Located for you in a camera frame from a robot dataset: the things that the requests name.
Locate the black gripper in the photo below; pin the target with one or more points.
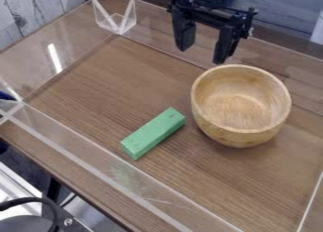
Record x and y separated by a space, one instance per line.
215 13

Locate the green rectangular block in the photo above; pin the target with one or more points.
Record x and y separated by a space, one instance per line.
147 137

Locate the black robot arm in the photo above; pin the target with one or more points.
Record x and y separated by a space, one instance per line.
215 13

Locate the brown wooden bowl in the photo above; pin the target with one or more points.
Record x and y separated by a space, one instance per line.
241 105

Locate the clear acrylic tray walls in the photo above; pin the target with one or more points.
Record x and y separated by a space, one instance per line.
95 75

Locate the blue object at left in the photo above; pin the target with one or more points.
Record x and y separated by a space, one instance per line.
6 96

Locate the black table leg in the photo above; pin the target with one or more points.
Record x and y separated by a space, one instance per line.
54 190

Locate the black metal bracket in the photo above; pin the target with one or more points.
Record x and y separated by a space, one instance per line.
68 223

